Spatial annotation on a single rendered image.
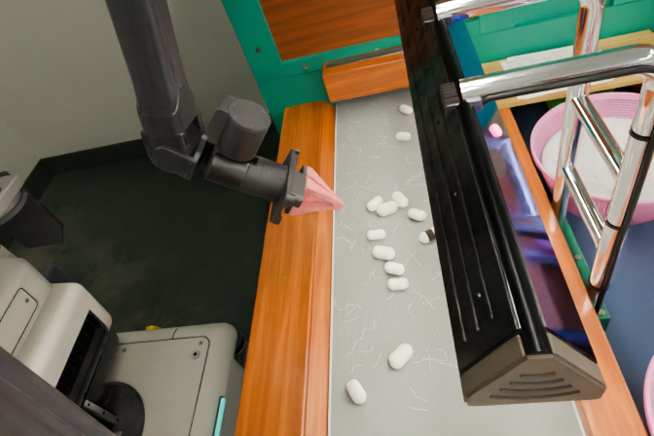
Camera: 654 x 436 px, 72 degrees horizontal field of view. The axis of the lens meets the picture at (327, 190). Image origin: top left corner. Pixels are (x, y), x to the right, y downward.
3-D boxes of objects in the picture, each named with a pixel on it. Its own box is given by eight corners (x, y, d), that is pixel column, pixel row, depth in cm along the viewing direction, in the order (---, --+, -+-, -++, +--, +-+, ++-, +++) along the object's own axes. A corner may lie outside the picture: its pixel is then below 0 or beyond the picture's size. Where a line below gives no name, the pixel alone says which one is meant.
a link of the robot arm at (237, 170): (202, 158, 66) (194, 185, 62) (216, 124, 62) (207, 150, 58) (247, 173, 68) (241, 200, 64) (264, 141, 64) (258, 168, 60)
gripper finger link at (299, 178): (351, 180, 68) (295, 160, 65) (352, 216, 63) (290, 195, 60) (332, 207, 72) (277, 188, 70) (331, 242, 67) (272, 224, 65)
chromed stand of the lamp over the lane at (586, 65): (467, 344, 67) (446, 102, 36) (446, 236, 81) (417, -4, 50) (605, 332, 63) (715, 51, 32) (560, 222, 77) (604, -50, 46)
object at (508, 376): (465, 410, 28) (459, 364, 23) (392, -9, 71) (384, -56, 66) (604, 402, 27) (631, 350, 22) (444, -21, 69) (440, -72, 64)
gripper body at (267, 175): (304, 151, 68) (257, 132, 65) (299, 200, 60) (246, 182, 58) (287, 178, 72) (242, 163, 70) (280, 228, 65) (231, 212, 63)
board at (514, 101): (494, 110, 87) (494, 105, 86) (478, 68, 97) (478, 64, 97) (686, 75, 80) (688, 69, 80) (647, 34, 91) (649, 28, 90)
